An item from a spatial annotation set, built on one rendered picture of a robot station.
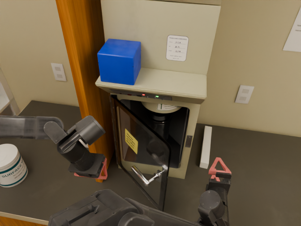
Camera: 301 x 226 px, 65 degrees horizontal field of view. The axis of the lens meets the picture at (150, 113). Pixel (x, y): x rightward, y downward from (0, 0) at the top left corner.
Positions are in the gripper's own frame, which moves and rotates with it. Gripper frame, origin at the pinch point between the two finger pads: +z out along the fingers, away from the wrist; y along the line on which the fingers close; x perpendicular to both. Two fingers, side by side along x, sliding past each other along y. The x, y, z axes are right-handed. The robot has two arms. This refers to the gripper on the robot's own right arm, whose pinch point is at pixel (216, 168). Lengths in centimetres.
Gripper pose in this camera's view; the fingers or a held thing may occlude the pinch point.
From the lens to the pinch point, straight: 88.2
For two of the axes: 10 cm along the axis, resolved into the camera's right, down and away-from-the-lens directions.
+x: -9.8, -0.7, 1.6
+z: 1.7, -6.6, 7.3
